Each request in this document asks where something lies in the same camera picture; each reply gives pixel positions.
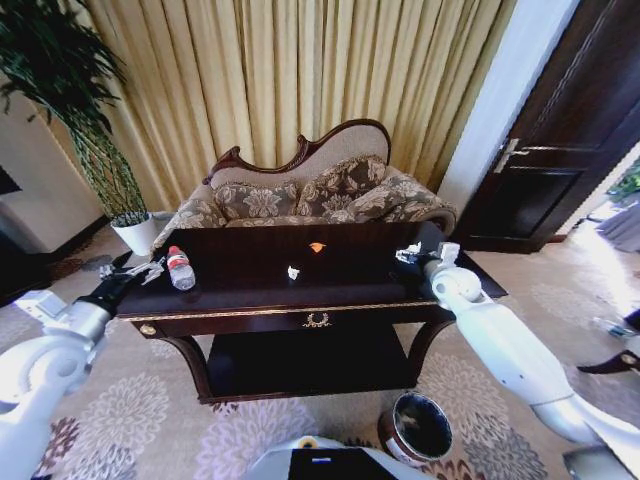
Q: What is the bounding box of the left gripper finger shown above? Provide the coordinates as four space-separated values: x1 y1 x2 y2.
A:
98 252 135 280
125 258 167 287

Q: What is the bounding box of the round brown trash bin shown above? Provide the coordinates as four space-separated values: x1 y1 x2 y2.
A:
377 392 454 469

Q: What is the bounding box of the clear plastic water bottle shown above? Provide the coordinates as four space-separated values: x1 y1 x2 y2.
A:
165 245 197 291

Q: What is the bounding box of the white plant pot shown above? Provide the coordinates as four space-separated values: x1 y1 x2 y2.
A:
110 211 159 257

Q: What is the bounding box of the fringed floral cushion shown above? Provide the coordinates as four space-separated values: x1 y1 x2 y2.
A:
297 155 389 215

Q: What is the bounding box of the dark wooden console table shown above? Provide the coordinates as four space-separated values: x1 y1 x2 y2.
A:
115 222 509 405

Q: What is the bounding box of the floral upholstered sofa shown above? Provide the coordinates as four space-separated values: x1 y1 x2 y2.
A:
152 118 459 251

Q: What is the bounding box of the wide floral cushion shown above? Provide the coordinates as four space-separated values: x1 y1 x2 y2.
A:
213 180 301 222

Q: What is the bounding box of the green potted plant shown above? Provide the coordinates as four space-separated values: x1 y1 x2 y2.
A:
0 0 149 226

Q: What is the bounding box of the dark wooden door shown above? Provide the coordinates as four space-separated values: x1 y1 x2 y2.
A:
452 0 640 254

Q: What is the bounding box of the white robot front shell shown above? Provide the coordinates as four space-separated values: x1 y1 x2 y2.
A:
244 435 426 480

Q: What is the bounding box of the yellow pleated curtain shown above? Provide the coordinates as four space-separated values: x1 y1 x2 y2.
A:
49 0 519 216

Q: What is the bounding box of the brass door handle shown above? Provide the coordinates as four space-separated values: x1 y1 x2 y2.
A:
492 138 531 174

